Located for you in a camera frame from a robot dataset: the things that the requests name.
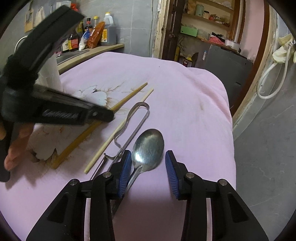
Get white plastic utensil holder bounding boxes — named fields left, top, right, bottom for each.
left=36, top=54, right=63, bottom=92

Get pale wooden chopstick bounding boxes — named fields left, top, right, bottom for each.
left=84, top=88, right=154, bottom=174

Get brown wooden chopstick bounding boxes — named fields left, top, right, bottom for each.
left=51, top=82, right=148, bottom=169

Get metal peeler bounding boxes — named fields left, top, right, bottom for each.
left=89, top=101, right=151, bottom=181

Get metal spoon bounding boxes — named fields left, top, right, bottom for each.
left=125, top=128, right=164, bottom=193

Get steel kitchen sink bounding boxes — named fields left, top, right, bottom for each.
left=56, top=50, right=89, bottom=65

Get person's left hand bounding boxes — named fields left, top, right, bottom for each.
left=4, top=123, right=35, bottom=171

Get steel sink faucet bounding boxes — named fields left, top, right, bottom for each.
left=14, top=36, right=28, bottom=52

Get dark wine bottle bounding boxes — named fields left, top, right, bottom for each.
left=61, top=35, right=70, bottom=53

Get soy sauce bottle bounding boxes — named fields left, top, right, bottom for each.
left=68, top=30, right=79, bottom=51

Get hanging wooden board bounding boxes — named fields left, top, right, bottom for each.
left=24, top=0, right=34, bottom=33

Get hanging beige towel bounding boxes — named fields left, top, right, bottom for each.
left=33, top=6, right=45, bottom=28

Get orange spice bag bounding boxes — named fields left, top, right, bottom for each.
left=87, top=21, right=105, bottom=49

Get large vinegar jug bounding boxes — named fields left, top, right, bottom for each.
left=100, top=12, right=117, bottom=46

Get pink floral cloth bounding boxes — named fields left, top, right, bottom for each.
left=1, top=52, right=236, bottom=240

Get dark grey cabinet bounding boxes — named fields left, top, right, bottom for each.
left=195, top=42, right=253, bottom=106

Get white rubber gloves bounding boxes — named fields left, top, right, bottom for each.
left=273, top=34, right=295, bottom=64

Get green box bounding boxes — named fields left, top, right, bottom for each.
left=180, top=26, right=198, bottom=37

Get wooden shelf unit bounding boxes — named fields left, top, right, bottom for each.
left=181, top=0, right=243, bottom=41

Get white hose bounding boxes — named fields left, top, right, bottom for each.
left=256, top=44, right=292, bottom=100

